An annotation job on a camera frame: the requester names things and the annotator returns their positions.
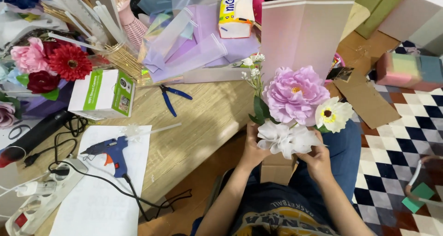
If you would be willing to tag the red gerbera flower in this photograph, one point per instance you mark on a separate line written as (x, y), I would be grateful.
(71, 62)

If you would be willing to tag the white and green carton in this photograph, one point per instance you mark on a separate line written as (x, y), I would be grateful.
(102, 93)

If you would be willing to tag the blue hot glue gun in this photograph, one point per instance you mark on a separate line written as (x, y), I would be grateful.
(110, 154)

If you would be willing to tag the white paper sheet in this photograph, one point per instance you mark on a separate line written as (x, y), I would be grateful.
(107, 194)

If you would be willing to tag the flat brown cardboard piece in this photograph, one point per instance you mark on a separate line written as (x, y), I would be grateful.
(365, 101)

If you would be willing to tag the small white blossom sprig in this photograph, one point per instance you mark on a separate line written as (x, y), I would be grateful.
(254, 73)

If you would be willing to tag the black cylinder with red end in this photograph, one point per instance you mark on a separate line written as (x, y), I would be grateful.
(33, 137)

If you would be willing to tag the white artificial flower yellow centre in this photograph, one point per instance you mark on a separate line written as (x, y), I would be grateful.
(333, 114)

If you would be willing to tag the pink woven basket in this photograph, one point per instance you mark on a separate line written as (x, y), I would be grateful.
(129, 19)

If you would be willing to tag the white tissue paper ruffle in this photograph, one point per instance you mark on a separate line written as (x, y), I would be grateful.
(286, 139)

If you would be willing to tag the pale pink rose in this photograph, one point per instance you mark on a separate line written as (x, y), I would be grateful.
(7, 114)

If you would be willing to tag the dark red rose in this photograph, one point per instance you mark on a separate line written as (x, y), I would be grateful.
(42, 82)

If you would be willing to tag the yellow and white tissue box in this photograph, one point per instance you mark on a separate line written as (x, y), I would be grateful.
(232, 16)

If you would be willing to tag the heap of lilac wrapping sheets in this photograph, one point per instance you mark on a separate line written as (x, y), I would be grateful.
(199, 45)

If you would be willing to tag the bundle of clear glue sticks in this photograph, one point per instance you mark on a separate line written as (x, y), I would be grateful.
(93, 21)

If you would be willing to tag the large lilac peony flower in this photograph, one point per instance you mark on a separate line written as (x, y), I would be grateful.
(294, 94)

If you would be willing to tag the pink folded paper sheet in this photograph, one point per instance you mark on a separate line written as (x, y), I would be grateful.
(304, 35)

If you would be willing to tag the person's left fingers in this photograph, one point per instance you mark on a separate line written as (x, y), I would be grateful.
(252, 132)

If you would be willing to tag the person's dark printed shirt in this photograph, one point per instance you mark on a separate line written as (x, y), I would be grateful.
(280, 211)

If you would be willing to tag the green paper squares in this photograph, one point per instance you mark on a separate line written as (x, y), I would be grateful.
(417, 197)

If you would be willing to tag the pink peony flower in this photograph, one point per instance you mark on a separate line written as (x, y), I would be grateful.
(30, 57)

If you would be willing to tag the clear glue stick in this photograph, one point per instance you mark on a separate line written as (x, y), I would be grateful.
(155, 130)

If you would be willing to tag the brown cardboard box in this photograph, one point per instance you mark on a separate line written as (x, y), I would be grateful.
(278, 168)

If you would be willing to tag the person's left hand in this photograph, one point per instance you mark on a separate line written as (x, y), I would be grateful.
(252, 149)

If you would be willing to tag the stack of coloured foam blocks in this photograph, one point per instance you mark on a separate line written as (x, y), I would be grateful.
(410, 71)

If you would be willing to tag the person's right hand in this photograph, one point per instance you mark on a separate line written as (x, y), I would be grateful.
(316, 161)

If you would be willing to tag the white power strip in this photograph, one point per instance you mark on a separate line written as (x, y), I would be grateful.
(41, 199)

